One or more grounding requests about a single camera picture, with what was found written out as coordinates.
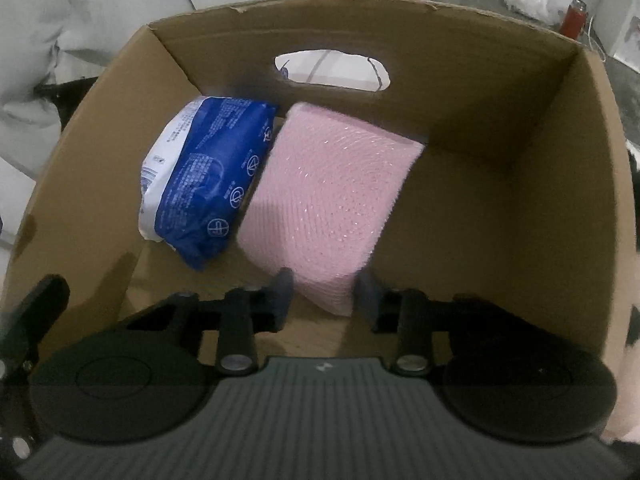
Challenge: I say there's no pink mesh sponge cloth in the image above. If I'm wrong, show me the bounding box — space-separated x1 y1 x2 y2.
236 101 426 317

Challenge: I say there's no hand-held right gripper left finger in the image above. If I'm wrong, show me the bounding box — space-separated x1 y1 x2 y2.
125 267 296 377

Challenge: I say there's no red thermos bottle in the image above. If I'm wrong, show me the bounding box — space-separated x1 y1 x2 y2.
559 0 587 40

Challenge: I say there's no brown cardboard box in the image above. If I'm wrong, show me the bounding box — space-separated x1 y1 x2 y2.
0 0 638 411

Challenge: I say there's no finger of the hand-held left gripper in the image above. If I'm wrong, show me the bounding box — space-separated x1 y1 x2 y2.
0 274 71 466

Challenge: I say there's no dark blue tissue pack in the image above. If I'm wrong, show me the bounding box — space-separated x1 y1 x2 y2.
138 96 280 272

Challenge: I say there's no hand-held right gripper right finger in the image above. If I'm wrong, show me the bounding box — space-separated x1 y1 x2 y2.
354 267 506 377

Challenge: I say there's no white box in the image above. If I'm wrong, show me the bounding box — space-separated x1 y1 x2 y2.
607 7 640 63

